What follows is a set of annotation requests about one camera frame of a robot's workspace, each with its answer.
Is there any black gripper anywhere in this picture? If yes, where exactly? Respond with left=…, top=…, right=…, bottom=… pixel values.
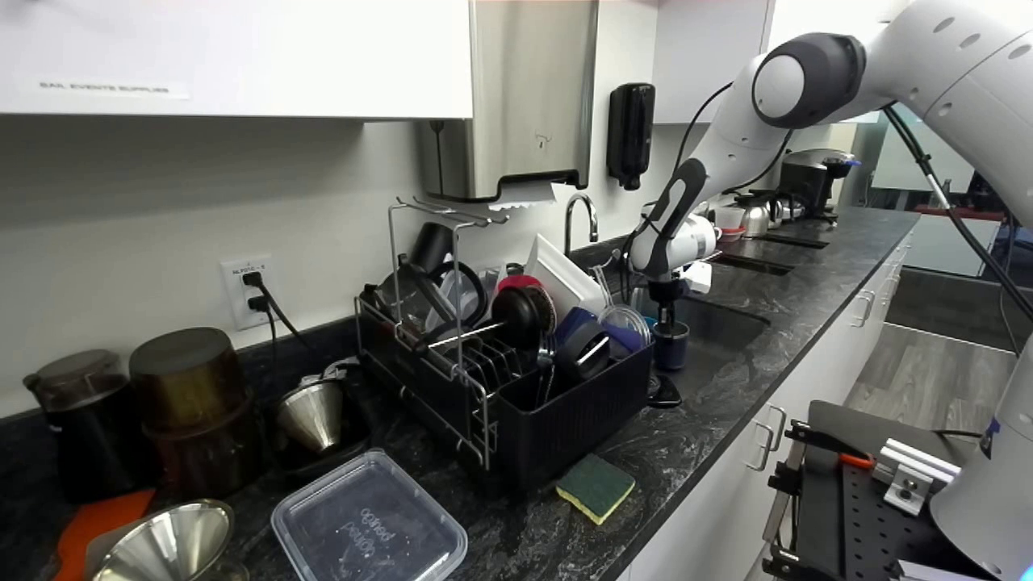
left=650, top=270, right=692, bottom=325

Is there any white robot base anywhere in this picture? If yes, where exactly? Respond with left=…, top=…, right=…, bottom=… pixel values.
left=925, top=325, right=1033, bottom=581

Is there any stainless steel sink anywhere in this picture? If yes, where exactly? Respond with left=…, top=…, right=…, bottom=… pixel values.
left=607, top=281, right=771, bottom=358

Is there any pink plastic cup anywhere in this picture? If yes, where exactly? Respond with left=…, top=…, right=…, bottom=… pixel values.
left=717, top=205, right=752, bottom=256

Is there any black counter mat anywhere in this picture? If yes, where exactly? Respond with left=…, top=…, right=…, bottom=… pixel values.
left=752, top=225, right=831, bottom=253
left=710, top=253, right=798, bottom=281

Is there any dark blue plastic item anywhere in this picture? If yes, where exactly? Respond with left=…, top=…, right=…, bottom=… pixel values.
left=541, top=304, right=607, bottom=358

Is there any white cutting board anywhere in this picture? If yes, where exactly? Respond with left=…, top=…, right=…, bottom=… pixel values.
left=522, top=234, right=612, bottom=319

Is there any chrome faucet spout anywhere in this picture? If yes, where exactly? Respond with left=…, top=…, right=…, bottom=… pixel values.
left=559, top=192, right=600, bottom=257

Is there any black round pan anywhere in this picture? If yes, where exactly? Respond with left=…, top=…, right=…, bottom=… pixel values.
left=491, top=289, right=559, bottom=348

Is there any red bowl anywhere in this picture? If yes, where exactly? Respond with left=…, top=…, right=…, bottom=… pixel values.
left=491, top=270, right=553, bottom=309

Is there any black dish rack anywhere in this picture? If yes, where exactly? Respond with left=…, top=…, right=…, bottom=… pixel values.
left=350, top=195, right=657, bottom=493

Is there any black soap dispenser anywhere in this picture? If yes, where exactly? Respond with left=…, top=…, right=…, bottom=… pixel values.
left=603, top=82, right=657, bottom=195

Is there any black coffee machine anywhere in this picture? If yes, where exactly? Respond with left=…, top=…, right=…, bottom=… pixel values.
left=771, top=146, right=857, bottom=224

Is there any green yellow sponge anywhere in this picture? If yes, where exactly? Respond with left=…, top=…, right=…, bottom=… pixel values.
left=553, top=448, right=639, bottom=531

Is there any round glass lid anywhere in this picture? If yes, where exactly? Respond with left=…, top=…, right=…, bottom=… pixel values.
left=432, top=257, right=491, bottom=325

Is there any white lower cabinet front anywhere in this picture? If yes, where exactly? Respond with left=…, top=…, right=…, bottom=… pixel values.
left=615, top=230, right=923, bottom=581

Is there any black mug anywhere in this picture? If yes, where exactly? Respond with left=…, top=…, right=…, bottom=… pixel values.
left=403, top=221, right=458, bottom=278

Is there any steel paper towel dispenser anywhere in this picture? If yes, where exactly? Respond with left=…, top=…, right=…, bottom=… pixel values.
left=416, top=0, right=600, bottom=205

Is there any white board panel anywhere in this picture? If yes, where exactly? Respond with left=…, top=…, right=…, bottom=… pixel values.
left=852, top=108, right=970, bottom=205

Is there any white box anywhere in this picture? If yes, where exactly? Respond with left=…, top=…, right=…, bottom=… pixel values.
left=899, top=210, right=1010, bottom=281

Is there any black perforated breadboard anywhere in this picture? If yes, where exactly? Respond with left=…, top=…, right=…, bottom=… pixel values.
left=763, top=396, right=970, bottom=581

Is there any steel cone coffee dripper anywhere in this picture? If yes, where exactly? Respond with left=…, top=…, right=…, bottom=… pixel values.
left=273, top=354, right=364, bottom=454

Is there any clear plastic container lid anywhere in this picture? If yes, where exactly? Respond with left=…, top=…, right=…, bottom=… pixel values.
left=268, top=445, right=473, bottom=581

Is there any brown metal canister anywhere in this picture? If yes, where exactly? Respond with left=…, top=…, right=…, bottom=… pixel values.
left=127, top=324, right=261, bottom=498

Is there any steel funnel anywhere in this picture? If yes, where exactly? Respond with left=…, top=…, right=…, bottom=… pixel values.
left=88, top=493, right=239, bottom=581

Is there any dark lidded canister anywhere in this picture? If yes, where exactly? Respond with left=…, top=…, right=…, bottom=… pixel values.
left=18, top=344, right=143, bottom=504

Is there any orange mat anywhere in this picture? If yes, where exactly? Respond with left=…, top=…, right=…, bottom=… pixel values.
left=49, top=483, right=157, bottom=581

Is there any orange black handled tool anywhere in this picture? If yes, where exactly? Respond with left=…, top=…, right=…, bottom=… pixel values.
left=780, top=418, right=881, bottom=478

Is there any silver aluminium bracket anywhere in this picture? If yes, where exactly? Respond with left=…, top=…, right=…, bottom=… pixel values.
left=874, top=434, right=965, bottom=519

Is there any black power plug cable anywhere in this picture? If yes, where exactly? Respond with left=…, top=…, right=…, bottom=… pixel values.
left=239, top=269, right=327, bottom=374

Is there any white wall outlet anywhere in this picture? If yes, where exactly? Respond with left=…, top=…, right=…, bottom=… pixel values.
left=220, top=253, right=284, bottom=334

